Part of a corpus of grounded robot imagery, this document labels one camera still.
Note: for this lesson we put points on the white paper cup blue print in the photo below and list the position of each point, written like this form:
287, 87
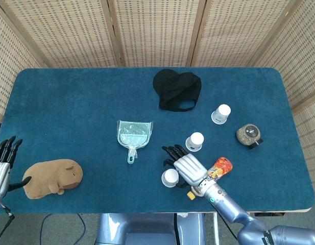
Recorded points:
220, 114

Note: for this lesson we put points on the orange drink bottle yellow cap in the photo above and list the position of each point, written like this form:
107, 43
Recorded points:
223, 164

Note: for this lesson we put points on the blue carpet table cover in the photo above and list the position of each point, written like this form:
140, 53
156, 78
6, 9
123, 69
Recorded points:
83, 102

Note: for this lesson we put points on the mint green dustpan in plastic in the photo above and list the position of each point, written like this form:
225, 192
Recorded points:
133, 134

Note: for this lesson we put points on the black baseball cap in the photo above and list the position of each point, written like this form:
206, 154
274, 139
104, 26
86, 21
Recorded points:
176, 88

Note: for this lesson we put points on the glass jar with dried herbs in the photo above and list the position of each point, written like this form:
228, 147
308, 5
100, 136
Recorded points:
247, 134

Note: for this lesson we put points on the brown capybara plush toy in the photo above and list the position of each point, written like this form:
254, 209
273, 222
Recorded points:
50, 178

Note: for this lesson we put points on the white metal table leg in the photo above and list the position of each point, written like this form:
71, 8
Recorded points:
215, 229

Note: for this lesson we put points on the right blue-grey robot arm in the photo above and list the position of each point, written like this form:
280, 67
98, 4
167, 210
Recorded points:
231, 208

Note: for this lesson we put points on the woven bamboo folding screen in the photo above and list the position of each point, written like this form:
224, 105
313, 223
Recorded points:
157, 30

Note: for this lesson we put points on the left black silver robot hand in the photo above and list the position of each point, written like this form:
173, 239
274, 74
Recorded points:
0, 178

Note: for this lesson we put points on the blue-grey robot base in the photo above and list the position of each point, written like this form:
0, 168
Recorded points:
147, 229

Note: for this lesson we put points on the white paper cup green flower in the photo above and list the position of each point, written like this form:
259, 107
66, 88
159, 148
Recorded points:
169, 177

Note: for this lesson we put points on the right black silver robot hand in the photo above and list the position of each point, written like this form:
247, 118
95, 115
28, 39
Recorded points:
191, 168

